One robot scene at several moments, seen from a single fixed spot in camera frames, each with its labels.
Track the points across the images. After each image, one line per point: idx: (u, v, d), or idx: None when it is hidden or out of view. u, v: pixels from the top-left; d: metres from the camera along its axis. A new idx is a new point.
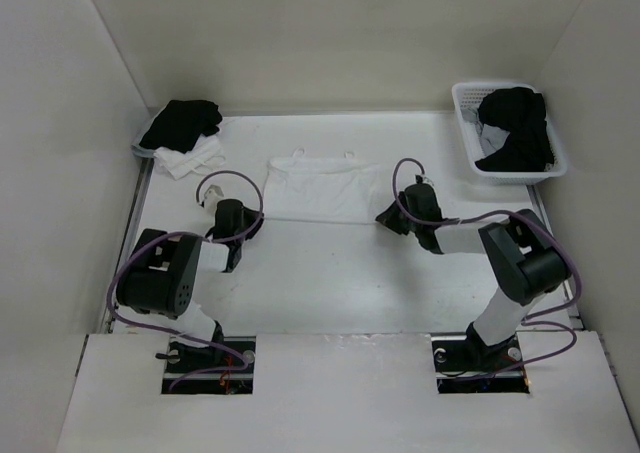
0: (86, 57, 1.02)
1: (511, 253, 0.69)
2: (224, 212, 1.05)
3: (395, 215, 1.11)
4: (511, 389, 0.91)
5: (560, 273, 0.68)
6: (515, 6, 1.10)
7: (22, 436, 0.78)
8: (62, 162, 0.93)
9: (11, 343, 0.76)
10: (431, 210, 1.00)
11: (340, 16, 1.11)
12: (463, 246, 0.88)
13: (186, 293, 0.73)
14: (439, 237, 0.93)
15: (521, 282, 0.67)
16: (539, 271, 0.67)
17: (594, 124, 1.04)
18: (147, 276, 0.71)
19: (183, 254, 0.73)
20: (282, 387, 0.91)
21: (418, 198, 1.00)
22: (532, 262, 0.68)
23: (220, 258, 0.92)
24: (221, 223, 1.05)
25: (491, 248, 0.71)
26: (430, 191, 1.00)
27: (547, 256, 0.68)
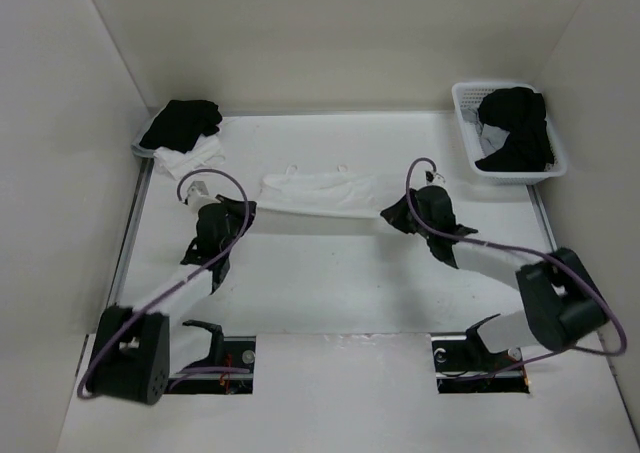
0: (85, 54, 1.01)
1: (548, 302, 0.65)
2: (204, 222, 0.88)
3: (402, 214, 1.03)
4: (511, 389, 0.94)
5: (599, 321, 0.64)
6: (517, 6, 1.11)
7: (25, 439, 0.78)
8: (64, 164, 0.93)
9: (14, 347, 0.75)
10: (446, 217, 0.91)
11: (342, 15, 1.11)
12: (485, 269, 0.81)
13: (161, 378, 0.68)
14: (457, 252, 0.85)
15: (559, 336, 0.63)
16: (577, 319, 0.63)
17: (594, 126, 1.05)
18: (117, 373, 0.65)
19: (148, 340, 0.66)
20: (285, 389, 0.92)
21: (432, 204, 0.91)
22: (568, 309, 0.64)
23: (204, 283, 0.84)
24: (203, 234, 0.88)
25: (528, 293, 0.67)
26: (444, 196, 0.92)
27: (585, 305, 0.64)
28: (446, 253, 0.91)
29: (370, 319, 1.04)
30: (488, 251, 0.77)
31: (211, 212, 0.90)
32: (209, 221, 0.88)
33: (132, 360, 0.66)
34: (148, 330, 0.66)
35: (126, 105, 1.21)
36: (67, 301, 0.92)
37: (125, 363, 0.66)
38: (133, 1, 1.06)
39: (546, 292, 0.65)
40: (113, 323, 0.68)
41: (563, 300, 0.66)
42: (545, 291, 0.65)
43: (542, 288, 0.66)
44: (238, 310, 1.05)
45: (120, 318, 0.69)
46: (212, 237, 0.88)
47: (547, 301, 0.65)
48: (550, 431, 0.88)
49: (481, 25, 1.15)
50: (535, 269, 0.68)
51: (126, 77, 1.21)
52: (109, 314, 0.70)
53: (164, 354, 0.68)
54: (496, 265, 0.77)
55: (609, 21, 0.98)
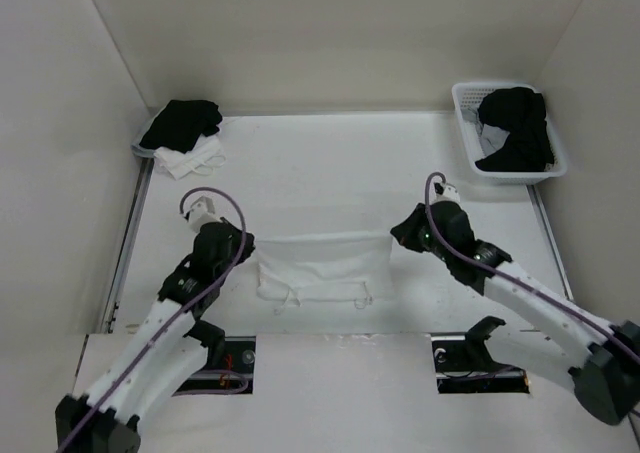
0: (85, 53, 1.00)
1: (616, 391, 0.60)
2: (204, 238, 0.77)
3: (414, 234, 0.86)
4: (511, 388, 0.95)
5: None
6: (518, 5, 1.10)
7: (25, 438, 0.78)
8: (64, 163, 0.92)
9: (14, 348, 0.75)
10: (465, 235, 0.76)
11: (343, 15, 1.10)
12: (523, 312, 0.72)
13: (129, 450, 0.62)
14: (488, 288, 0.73)
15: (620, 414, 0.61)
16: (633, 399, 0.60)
17: (594, 126, 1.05)
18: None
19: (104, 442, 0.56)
20: (286, 389, 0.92)
21: (447, 223, 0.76)
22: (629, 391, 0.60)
23: (187, 324, 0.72)
24: (198, 251, 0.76)
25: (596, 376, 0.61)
26: (462, 213, 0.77)
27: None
28: (473, 277, 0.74)
29: (370, 320, 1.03)
30: (538, 306, 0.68)
31: (214, 228, 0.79)
32: (209, 238, 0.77)
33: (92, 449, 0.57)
34: (104, 427, 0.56)
35: (126, 106, 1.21)
36: (67, 302, 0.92)
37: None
38: (133, 1, 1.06)
39: (615, 383, 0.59)
40: (68, 419, 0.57)
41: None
42: (615, 379, 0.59)
43: (612, 378, 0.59)
44: (238, 310, 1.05)
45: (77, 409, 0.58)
46: (208, 255, 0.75)
47: (617, 387, 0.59)
48: (551, 432, 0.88)
49: (482, 25, 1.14)
50: (605, 353, 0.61)
51: (126, 77, 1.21)
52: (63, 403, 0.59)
53: (125, 437, 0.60)
54: (550, 323, 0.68)
55: (609, 21, 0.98)
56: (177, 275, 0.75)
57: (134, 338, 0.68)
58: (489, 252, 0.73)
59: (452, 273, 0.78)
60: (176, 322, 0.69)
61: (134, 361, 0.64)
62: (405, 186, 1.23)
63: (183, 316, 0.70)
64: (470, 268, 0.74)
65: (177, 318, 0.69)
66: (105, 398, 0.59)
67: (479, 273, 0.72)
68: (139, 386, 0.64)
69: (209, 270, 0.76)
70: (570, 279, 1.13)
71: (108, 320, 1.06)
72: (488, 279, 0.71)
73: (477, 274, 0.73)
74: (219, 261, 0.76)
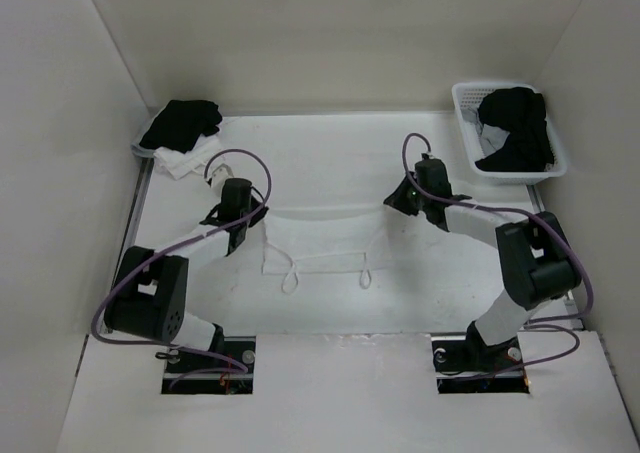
0: (85, 53, 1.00)
1: (524, 260, 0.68)
2: (230, 187, 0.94)
3: (403, 196, 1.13)
4: (512, 388, 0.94)
5: (565, 282, 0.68)
6: (518, 5, 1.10)
7: (25, 438, 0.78)
8: (63, 163, 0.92)
9: (13, 348, 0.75)
10: (441, 185, 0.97)
11: (342, 15, 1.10)
12: (473, 231, 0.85)
13: (176, 319, 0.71)
14: (452, 217, 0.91)
15: (528, 286, 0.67)
16: (546, 278, 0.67)
17: (594, 126, 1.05)
18: (135, 306, 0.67)
19: (169, 277, 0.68)
20: (285, 390, 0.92)
21: (427, 172, 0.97)
22: (541, 267, 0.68)
23: (222, 245, 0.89)
24: (226, 200, 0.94)
25: (507, 248, 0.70)
26: (440, 165, 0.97)
27: (559, 264, 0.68)
28: (441, 216, 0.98)
29: (370, 320, 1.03)
30: (477, 213, 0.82)
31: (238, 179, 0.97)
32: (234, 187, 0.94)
33: (151, 299, 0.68)
34: (171, 266, 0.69)
35: (126, 105, 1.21)
36: (67, 301, 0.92)
37: (145, 303, 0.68)
38: (133, 1, 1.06)
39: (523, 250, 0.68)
40: (138, 258, 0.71)
41: (537, 260, 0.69)
42: (521, 247, 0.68)
43: (519, 244, 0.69)
44: (238, 310, 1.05)
45: (145, 255, 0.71)
46: (235, 201, 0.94)
47: (524, 256, 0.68)
48: (551, 432, 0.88)
49: (482, 25, 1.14)
50: (515, 227, 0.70)
51: (126, 77, 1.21)
52: (133, 249, 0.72)
53: (180, 295, 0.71)
54: (483, 225, 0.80)
55: (609, 21, 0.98)
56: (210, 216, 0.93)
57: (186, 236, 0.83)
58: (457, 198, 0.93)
59: (428, 216, 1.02)
60: (216, 236, 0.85)
61: (189, 240, 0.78)
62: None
63: (223, 232, 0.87)
64: (440, 208, 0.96)
65: (216, 233, 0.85)
66: (170, 248, 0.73)
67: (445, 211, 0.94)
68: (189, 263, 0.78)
69: (236, 213, 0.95)
70: None
71: None
72: (449, 209, 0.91)
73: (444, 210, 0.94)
74: (243, 207, 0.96)
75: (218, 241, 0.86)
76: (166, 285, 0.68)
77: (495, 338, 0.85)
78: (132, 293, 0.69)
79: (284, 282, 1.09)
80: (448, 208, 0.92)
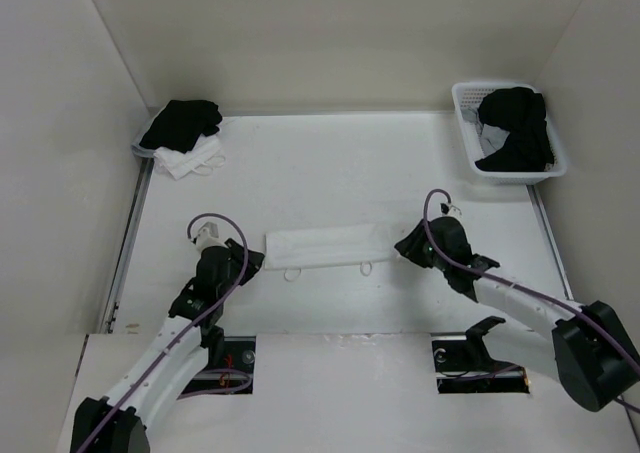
0: (84, 53, 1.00)
1: (589, 364, 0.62)
2: (205, 263, 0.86)
3: (419, 245, 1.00)
4: (512, 388, 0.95)
5: (632, 380, 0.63)
6: (517, 5, 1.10)
7: (25, 438, 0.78)
8: (64, 164, 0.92)
9: (13, 348, 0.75)
10: (462, 249, 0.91)
11: (342, 15, 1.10)
12: (509, 311, 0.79)
13: None
14: (487, 295, 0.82)
15: (593, 393, 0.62)
16: (611, 382, 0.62)
17: (594, 126, 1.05)
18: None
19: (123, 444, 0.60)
20: (286, 390, 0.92)
21: (446, 234, 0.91)
22: (604, 368, 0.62)
23: (195, 338, 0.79)
24: (201, 274, 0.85)
25: (565, 350, 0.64)
26: (458, 227, 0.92)
27: (619, 363, 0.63)
28: (467, 284, 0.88)
29: (370, 320, 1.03)
30: (520, 295, 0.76)
31: (214, 254, 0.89)
32: (210, 264, 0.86)
33: None
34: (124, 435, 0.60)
35: (125, 105, 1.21)
36: (67, 302, 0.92)
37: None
38: (133, 0, 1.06)
39: (583, 355, 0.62)
40: (89, 419, 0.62)
41: (598, 358, 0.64)
42: (584, 351, 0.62)
43: (582, 350, 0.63)
44: (238, 311, 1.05)
45: (96, 409, 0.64)
46: (211, 278, 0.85)
47: (587, 361, 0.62)
48: (550, 432, 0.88)
49: (482, 24, 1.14)
50: (573, 326, 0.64)
51: (126, 77, 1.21)
52: (85, 404, 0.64)
53: (139, 441, 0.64)
54: (525, 312, 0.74)
55: (609, 22, 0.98)
56: (182, 298, 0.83)
57: (150, 347, 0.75)
58: (484, 266, 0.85)
59: (450, 281, 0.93)
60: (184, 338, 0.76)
61: (153, 365, 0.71)
62: (405, 187, 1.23)
63: (191, 331, 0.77)
64: (464, 274, 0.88)
65: (188, 329, 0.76)
66: (124, 398, 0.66)
67: (471, 279, 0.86)
68: (156, 390, 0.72)
69: (213, 289, 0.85)
70: (569, 279, 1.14)
71: (108, 320, 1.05)
72: (478, 280, 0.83)
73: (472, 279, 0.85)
74: (221, 283, 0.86)
75: (188, 341, 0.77)
76: (120, 446, 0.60)
77: (504, 355, 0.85)
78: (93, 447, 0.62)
79: (285, 270, 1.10)
80: (478, 279, 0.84)
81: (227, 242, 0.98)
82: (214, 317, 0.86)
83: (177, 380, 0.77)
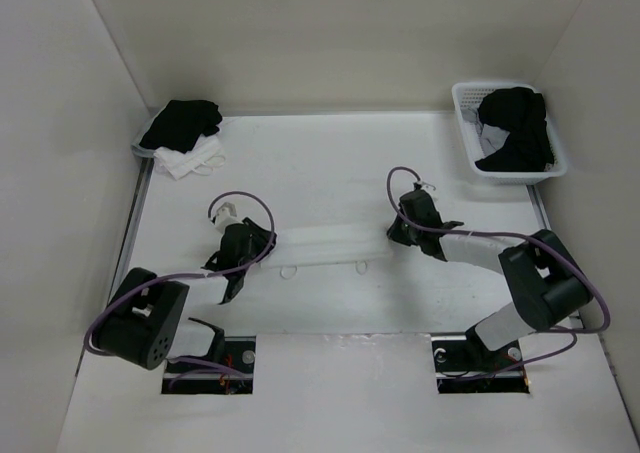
0: (84, 52, 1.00)
1: (535, 283, 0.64)
2: (230, 239, 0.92)
3: (398, 225, 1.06)
4: (512, 388, 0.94)
5: (581, 299, 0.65)
6: (517, 5, 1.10)
7: (25, 437, 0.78)
8: (64, 164, 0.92)
9: (14, 347, 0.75)
10: (430, 215, 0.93)
11: (342, 15, 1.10)
12: (473, 260, 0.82)
13: (165, 343, 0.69)
14: (451, 246, 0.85)
15: (543, 312, 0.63)
16: (560, 300, 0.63)
17: (594, 126, 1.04)
18: (126, 326, 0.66)
19: (167, 301, 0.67)
20: (284, 390, 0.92)
21: (414, 204, 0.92)
22: (552, 288, 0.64)
23: (220, 288, 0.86)
24: (226, 249, 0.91)
25: (512, 274, 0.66)
26: (425, 195, 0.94)
27: (568, 283, 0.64)
28: (436, 247, 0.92)
29: (370, 320, 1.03)
30: (474, 239, 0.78)
31: (238, 229, 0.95)
32: (235, 238, 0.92)
33: (144, 320, 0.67)
34: (170, 294, 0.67)
35: (126, 105, 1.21)
36: (67, 301, 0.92)
37: (137, 324, 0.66)
38: (133, 0, 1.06)
39: (526, 275, 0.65)
40: (142, 276, 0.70)
41: (546, 281, 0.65)
42: (529, 271, 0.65)
43: (526, 270, 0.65)
44: (238, 310, 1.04)
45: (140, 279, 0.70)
46: (233, 253, 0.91)
47: (532, 280, 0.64)
48: (550, 432, 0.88)
49: (482, 24, 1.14)
50: (519, 250, 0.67)
51: (126, 78, 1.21)
52: (134, 270, 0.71)
53: (175, 318, 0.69)
54: (483, 252, 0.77)
55: (609, 22, 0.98)
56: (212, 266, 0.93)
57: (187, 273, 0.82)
58: (451, 227, 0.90)
59: (422, 248, 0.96)
60: (216, 279, 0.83)
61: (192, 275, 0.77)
62: (406, 187, 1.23)
63: (222, 279, 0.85)
64: (433, 239, 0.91)
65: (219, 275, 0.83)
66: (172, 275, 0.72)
67: (438, 240, 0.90)
68: None
69: (236, 262, 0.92)
70: None
71: None
72: (443, 237, 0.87)
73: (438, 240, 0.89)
74: (243, 257, 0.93)
75: (217, 284, 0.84)
76: (165, 303, 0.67)
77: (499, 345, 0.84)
78: (126, 312, 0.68)
79: (284, 270, 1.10)
80: (442, 237, 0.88)
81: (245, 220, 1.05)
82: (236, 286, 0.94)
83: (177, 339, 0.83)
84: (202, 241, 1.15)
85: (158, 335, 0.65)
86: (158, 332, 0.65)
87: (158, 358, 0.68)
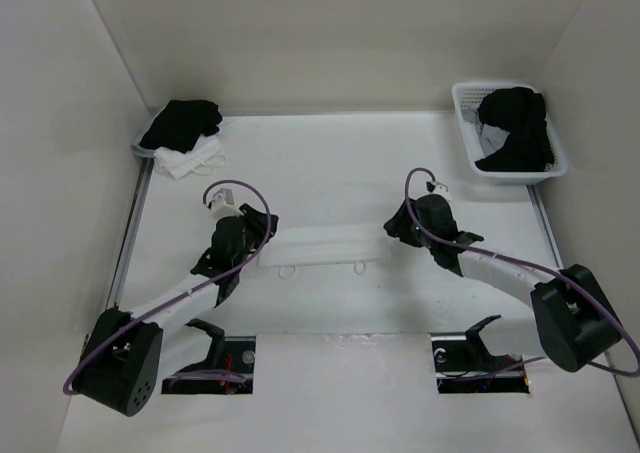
0: (84, 52, 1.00)
1: (566, 324, 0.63)
2: (220, 236, 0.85)
3: (405, 225, 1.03)
4: (512, 388, 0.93)
5: (612, 341, 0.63)
6: (517, 5, 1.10)
7: (24, 438, 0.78)
8: (64, 164, 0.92)
9: (13, 348, 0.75)
10: (447, 224, 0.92)
11: (342, 15, 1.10)
12: (493, 281, 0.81)
13: (147, 387, 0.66)
14: (470, 265, 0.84)
15: (572, 354, 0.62)
16: (591, 342, 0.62)
17: (594, 126, 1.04)
18: (104, 374, 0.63)
19: (142, 346, 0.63)
20: (285, 390, 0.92)
21: (431, 212, 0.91)
22: (583, 328, 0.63)
23: (212, 296, 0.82)
24: (216, 246, 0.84)
25: (543, 313, 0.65)
26: (444, 203, 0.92)
27: (600, 324, 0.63)
28: (452, 260, 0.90)
29: (370, 320, 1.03)
30: (500, 262, 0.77)
31: (230, 222, 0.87)
32: (226, 233, 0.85)
33: (121, 368, 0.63)
34: (144, 339, 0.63)
35: (125, 105, 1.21)
36: (67, 302, 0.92)
37: (114, 372, 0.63)
38: (133, 0, 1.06)
39: (559, 314, 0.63)
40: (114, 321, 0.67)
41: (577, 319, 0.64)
42: (561, 312, 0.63)
43: (559, 309, 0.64)
44: (238, 311, 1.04)
45: (116, 324, 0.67)
46: (225, 250, 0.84)
47: (564, 320, 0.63)
48: (550, 432, 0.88)
49: (482, 24, 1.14)
50: (551, 288, 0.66)
51: (126, 78, 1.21)
52: (108, 313, 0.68)
53: (153, 360, 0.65)
54: (509, 279, 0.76)
55: (609, 22, 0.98)
56: (201, 265, 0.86)
57: (174, 289, 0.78)
58: (469, 240, 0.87)
59: (437, 258, 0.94)
60: (204, 290, 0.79)
61: (175, 299, 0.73)
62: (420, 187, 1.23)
63: (211, 285, 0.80)
64: (449, 251, 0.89)
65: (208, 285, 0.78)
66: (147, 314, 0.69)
67: (456, 255, 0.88)
68: (171, 324, 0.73)
69: (228, 260, 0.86)
70: None
71: None
72: (463, 253, 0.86)
73: (456, 254, 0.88)
74: (236, 253, 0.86)
75: (207, 295, 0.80)
76: (140, 350, 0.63)
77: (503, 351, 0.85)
78: (103, 359, 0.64)
79: (284, 271, 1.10)
80: (462, 253, 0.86)
81: (242, 209, 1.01)
82: (231, 283, 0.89)
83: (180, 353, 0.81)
84: (203, 241, 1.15)
85: (137, 383, 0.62)
86: (135, 381, 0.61)
87: (139, 402, 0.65)
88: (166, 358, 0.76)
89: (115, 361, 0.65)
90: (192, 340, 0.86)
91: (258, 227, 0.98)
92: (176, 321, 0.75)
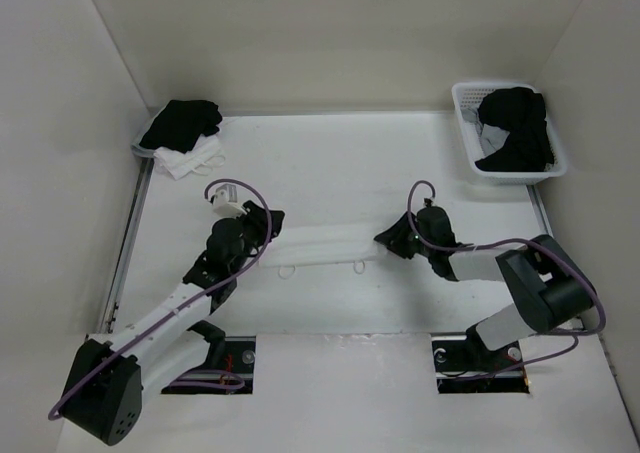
0: (83, 52, 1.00)
1: (532, 283, 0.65)
2: (217, 239, 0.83)
3: (401, 236, 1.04)
4: (512, 389, 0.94)
5: (584, 304, 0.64)
6: (517, 5, 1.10)
7: (24, 438, 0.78)
8: (64, 163, 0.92)
9: (13, 348, 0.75)
10: (446, 235, 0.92)
11: (341, 14, 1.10)
12: (480, 273, 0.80)
13: (130, 415, 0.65)
14: (459, 261, 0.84)
15: (543, 312, 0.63)
16: (562, 303, 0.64)
17: (594, 126, 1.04)
18: (83, 409, 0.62)
19: (116, 386, 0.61)
20: (285, 390, 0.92)
21: (431, 223, 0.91)
22: (555, 292, 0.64)
23: (204, 308, 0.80)
24: (212, 250, 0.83)
25: (510, 277, 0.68)
26: (444, 215, 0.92)
27: (571, 287, 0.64)
28: (448, 269, 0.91)
29: (371, 320, 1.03)
30: (477, 253, 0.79)
31: (229, 227, 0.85)
32: (222, 238, 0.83)
33: (99, 404, 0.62)
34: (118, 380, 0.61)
35: (125, 105, 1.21)
36: (66, 302, 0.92)
37: (93, 408, 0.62)
38: (133, 0, 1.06)
39: (525, 277, 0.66)
40: (92, 357, 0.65)
41: (548, 284, 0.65)
42: (526, 274, 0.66)
43: (524, 272, 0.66)
44: (238, 311, 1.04)
45: (99, 353, 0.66)
46: (220, 255, 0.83)
47: (531, 282, 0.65)
48: (550, 432, 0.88)
49: (482, 24, 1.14)
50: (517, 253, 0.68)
51: (126, 77, 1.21)
52: (88, 345, 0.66)
53: (133, 394, 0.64)
54: (484, 260, 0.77)
55: (609, 22, 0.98)
56: (197, 268, 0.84)
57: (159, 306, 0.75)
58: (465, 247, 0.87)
59: (433, 267, 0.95)
60: (195, 305, 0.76)
61: (159, 322, 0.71)
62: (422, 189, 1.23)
63: (204, 299, 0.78)
64: (446, 261, 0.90)
65: (199, 298, 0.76)
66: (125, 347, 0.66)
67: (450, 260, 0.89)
68: (157, 348, 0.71)
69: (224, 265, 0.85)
70: None
71: (108, 320, 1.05)
72: (453, 257, 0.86)
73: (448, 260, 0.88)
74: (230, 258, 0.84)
75: (199, 308, 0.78)
76: (114, 391, 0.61)
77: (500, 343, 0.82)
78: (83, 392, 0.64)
79: (284, 271, 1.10)
80: (452, 255, 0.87)
81: (246, 206, 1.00)
82: (226, 289, 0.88)
83: (179, 359, 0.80)
84: (202, 241, 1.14)
85: (116, 419, 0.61)
86: (113, 419, 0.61)
87: (122, 430, 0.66)
88: (161, 371, 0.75)
89: (95, 393, 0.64)
90: (190, 346, 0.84)
91: (260, 229, 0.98)
92: (162, 345, 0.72)
